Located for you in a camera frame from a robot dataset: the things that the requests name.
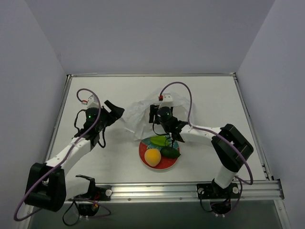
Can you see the orange fake fruit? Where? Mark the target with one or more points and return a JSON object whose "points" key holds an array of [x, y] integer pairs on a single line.
{"points": [[152, 157]]}

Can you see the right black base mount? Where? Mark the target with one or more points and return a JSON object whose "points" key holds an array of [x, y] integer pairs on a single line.
{"points": [[214, 199]]}

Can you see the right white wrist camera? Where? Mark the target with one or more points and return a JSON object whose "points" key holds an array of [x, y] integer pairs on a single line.
{"points": [[165, 100]]}

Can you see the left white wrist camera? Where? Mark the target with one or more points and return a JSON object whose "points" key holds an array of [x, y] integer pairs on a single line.
{"points": [[91, 102]]}

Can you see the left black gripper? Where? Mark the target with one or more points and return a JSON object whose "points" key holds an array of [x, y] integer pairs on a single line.
{"points": [[107, 114]]}

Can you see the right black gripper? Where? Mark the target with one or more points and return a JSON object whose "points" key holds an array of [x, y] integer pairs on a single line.
{"points": [[153, 114]]}

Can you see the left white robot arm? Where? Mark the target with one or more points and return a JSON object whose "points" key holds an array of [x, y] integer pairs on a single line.
{"points": [[47, 187]]}

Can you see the white translucent plastic bag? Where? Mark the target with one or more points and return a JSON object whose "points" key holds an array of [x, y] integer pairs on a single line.
{"points": [[136, 115]]}

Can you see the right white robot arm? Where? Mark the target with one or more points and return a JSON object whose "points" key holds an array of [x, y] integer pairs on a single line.
{"points": [[231, 147]]}

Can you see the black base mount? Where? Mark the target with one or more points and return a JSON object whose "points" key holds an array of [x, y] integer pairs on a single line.
{"points": [[85, 197], [214, 199]]}

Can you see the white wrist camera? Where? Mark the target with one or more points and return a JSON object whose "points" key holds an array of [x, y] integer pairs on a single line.
{"points": [[165, 100], [91, 102]]}

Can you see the yellow-green fake fruit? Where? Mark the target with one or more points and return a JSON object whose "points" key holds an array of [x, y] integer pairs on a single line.
{"points": [[161, 140]]}

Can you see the red and teal plate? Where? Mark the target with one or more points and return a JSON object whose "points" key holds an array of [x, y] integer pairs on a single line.
{"points": [[165, 163]]}

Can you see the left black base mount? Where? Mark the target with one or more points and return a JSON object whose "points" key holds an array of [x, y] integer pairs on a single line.
{"points": [[85, 197]]}

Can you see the dark green fake avocado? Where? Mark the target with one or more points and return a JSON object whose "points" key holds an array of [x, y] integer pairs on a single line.
{"points": [[169, 152]]}

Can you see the aluminium front rail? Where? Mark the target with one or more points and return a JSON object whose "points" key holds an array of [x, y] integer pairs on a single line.
{"points": [[186, 191]]}

